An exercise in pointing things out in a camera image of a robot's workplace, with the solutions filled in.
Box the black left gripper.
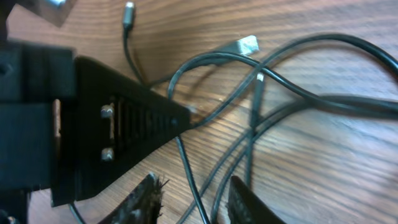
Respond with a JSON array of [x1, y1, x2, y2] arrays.
[[1, 42, 76, 223]]

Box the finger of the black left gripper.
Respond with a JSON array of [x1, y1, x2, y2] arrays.
[[51, 57, 190, 207]]

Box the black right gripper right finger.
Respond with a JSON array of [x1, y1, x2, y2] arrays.
[[227, 175, 285, 224]]

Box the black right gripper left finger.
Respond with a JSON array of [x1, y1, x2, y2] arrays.
[[99, 172, 167, 224]]

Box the thin black usb cable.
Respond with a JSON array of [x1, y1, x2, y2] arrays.
[[68, 1, 212, 224]]

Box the thick black usb cable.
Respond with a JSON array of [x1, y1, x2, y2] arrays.
[[167, 32, 398, 224]]

